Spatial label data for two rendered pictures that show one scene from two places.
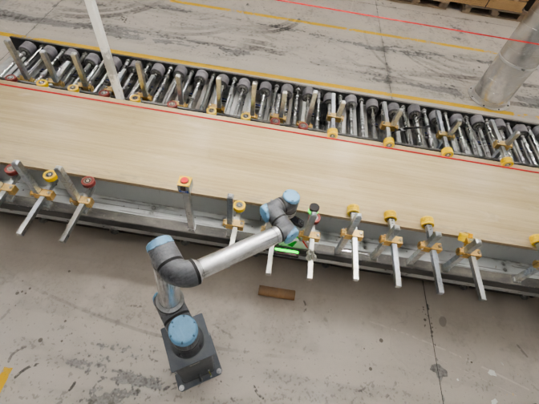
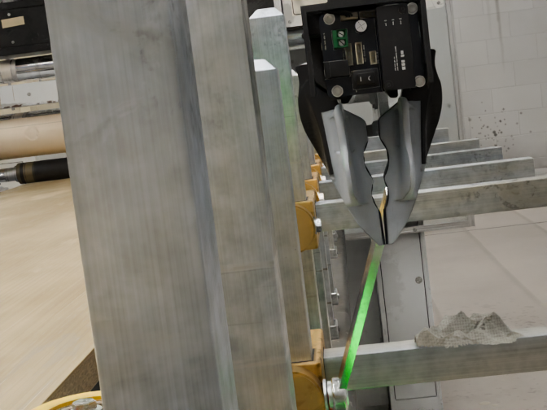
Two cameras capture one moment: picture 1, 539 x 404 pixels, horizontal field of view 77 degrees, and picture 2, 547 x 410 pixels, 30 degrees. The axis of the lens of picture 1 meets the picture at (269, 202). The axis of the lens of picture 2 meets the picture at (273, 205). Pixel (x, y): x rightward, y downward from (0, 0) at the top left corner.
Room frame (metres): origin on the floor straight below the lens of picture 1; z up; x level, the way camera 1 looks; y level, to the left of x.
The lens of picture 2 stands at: (1.06, 0.53, 1.08)
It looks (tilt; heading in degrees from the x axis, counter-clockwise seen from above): 6 degrees down; 275
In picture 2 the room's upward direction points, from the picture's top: 7 degrees counter-clockwise
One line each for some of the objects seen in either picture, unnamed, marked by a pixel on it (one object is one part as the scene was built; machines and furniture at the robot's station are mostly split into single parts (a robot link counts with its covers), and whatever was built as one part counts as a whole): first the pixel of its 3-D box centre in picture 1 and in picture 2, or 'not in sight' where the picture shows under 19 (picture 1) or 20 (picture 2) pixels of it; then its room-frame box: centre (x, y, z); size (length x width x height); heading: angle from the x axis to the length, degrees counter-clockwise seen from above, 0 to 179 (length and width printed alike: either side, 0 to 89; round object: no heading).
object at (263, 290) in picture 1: (276, 292); not in sight; (1.03, -0.19, 0.04); 0.30 x 0.08 x 0.08; 91
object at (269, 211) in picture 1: (273, 211); not in sight; (0.97, -0.03, 1.30); 0.12 x 0.12 x 0.09; 42
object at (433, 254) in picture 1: (433, 254); (340, 173); (1.10, -1.06, 0.95); 0.50 x 0.04 x 0.04; 1
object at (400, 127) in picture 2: not in sight; (404, 172); (1.04, -0.10, 1.02); 0.06 x 0.03 x 0.09; 91
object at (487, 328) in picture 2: (311, 254); (466, 324); (0.99, -0.32, 0.87); 0.09 x 0.07 x 0.02; 1
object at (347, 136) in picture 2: not in sight; (353, 177); (1.07, -0.10, 1.02); 0.06 x 0.03 x 0.09; 91
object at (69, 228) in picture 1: (78, 212); not in sight; (1.02, 1.19, 0.82); 0.44 x 0.03 x 0.04; 1
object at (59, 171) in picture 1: (72, 191); not in sight; (1.11, 1.23, 0.92); 0.04 x 0.04 x 0.48; 1
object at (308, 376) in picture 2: (309, 235); (291, 379); (1.14, -0.29, 0.85); 0.14 x 0.06 x 0.05; 91
